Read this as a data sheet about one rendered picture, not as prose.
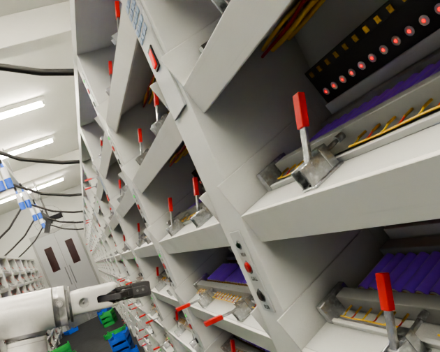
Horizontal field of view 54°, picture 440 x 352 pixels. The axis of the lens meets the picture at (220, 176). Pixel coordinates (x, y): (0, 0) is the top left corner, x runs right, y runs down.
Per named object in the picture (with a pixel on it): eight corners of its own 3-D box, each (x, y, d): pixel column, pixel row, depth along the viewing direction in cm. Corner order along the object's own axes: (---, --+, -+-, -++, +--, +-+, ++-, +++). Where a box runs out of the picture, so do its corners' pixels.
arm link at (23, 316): (56, 332, 88) (50, 286, 90) (-18, 349, 83) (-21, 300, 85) (58, 332, 95) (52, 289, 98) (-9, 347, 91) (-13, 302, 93)
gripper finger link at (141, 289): (120, 287, 93) (151, 280, 96) (119, 286, 96) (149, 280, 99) (122, 302, 93) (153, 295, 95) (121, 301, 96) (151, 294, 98)
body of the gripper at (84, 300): (61, 288, 89) (116, 277, 93) (63, 286, 99) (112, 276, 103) (66, 325, 88) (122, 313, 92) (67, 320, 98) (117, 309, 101)
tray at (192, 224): (238, 245, 66) (181, 175, 66) (168, 254, 123) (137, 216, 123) (322, 166, 73) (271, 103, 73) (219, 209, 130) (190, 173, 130)
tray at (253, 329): (290, 361, 65) (250, 313, 65) (195, 316, 122) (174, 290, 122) (369, 270, 72) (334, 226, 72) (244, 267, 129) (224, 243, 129)
